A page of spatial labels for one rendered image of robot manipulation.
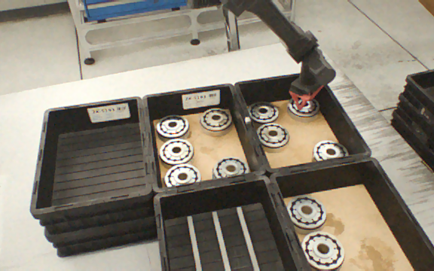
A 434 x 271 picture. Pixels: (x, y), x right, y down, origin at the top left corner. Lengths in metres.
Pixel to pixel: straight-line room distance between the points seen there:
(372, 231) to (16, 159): 1.18
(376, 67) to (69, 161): 2.41
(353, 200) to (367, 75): 1.98
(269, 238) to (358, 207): 0.26
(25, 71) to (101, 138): 2.02
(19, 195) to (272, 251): 0.84
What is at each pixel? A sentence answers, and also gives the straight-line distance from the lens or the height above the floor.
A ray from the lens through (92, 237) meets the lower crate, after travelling 1.19.
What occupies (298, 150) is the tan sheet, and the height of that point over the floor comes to 0.83.
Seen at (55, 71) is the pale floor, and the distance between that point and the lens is 3.23.
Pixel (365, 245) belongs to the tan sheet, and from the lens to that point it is 1.11.
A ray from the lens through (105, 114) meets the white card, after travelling 1.34.
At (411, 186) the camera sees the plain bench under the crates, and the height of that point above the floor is 0.70.
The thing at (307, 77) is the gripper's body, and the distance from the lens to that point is 1.27.
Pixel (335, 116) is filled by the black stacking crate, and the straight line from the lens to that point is 1.31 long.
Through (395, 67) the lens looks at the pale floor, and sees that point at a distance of 3.23.
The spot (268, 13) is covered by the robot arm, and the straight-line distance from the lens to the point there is 0.96.
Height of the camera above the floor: 1.75
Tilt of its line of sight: 45 degrees down
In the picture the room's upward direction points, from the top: 2 degrees counter-clockwise
